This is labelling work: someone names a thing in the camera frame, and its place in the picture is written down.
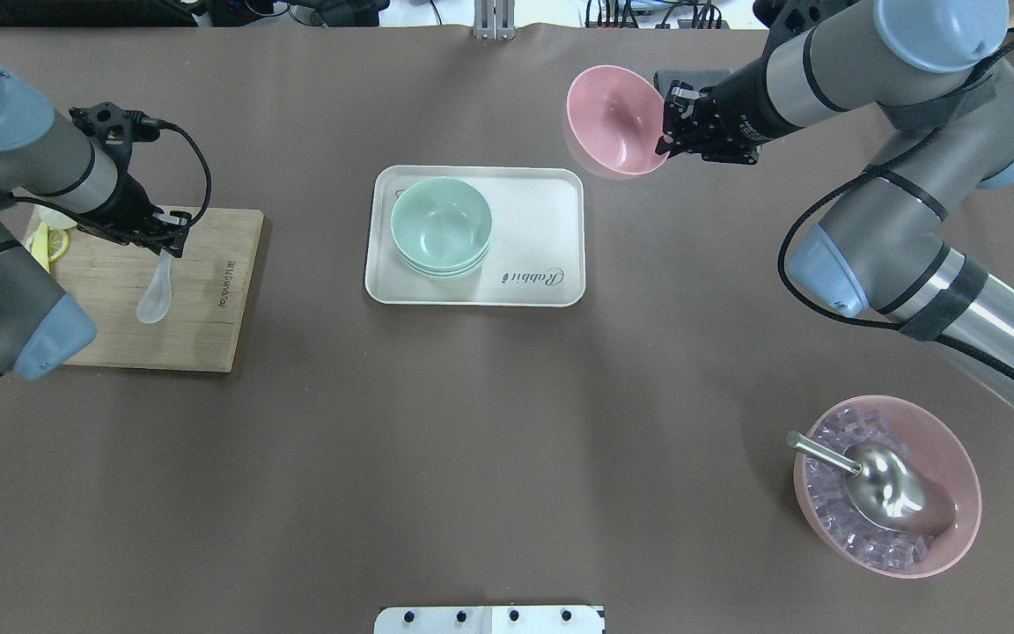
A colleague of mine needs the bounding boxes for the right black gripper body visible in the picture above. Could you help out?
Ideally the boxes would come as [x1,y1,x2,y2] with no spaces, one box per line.
[658,69,781,165]

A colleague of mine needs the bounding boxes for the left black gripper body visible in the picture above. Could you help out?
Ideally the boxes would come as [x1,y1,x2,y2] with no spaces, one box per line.
[69,103,192,258]

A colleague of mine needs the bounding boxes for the white ceramic spoon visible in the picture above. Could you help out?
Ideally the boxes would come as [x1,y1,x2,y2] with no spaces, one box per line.
[136,250,174,324]

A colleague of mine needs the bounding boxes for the small pink bowl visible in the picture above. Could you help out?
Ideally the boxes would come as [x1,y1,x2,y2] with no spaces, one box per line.
[562,65,667,181]

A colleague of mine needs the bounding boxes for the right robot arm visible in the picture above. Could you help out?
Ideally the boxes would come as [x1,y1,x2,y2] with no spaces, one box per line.
[653,1,1014,406]

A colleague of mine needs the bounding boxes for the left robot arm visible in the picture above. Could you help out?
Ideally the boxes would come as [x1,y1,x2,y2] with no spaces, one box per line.
[0,65,200,380]

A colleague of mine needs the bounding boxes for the top green bowl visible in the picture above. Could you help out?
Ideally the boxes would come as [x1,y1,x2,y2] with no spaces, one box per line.
[390,177,494,244]

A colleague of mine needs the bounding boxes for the green bowl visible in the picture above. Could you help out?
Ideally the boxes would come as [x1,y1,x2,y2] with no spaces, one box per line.
[390,177,494,244]
[395,240,494,278]

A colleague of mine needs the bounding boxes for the lower green bowl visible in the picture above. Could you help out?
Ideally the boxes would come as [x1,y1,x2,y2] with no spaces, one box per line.
[395,240,494,278]

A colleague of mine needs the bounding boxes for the large pink ice bowl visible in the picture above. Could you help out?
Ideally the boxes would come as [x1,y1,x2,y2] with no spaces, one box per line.
[793,394,982,580]

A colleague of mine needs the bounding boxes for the white onion half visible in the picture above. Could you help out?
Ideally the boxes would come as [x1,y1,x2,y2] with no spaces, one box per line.
[33,205,77,232]

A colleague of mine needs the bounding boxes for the upper lemon slice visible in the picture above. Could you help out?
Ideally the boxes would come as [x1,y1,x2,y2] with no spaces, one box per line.
[23,222,70,273]

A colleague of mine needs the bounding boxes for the bamboo cutting board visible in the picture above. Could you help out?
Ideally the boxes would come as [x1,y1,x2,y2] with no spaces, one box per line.
[51,208,264,372]

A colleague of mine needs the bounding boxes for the white rabbit tray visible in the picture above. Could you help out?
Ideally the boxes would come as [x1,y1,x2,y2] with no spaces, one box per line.
[364,165,586,308]

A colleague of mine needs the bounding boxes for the ice cubes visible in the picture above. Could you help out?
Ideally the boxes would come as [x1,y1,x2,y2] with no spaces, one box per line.
[804,406,934,572]

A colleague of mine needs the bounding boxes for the metal ice scoop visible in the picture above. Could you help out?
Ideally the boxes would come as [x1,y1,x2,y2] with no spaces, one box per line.
[785,431,957,536]

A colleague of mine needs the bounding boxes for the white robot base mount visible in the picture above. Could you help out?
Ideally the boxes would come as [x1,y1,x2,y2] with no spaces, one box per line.
[373,603,606,633]

